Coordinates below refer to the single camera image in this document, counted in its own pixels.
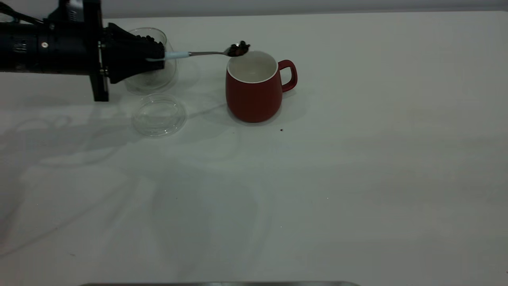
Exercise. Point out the coffee beans pile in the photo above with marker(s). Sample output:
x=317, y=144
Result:
x=149, y=38

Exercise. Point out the clear double-walled glass cup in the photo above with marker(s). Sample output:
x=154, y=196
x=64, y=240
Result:
x=158, y=81

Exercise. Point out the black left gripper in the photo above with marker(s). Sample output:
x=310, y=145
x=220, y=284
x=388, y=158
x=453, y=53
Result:
x=67, y=47

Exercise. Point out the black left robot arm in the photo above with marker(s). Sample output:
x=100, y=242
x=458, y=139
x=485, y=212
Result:
x=18, y=47

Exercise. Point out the coffee bean spoonful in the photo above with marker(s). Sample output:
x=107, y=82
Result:
x=239, y=48

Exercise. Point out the clear round glass dish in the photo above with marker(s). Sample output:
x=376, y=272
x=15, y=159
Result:
x=158, y=124

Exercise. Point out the red ceramic mug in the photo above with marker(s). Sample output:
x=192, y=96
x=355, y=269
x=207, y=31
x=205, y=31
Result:
x=254, y=101

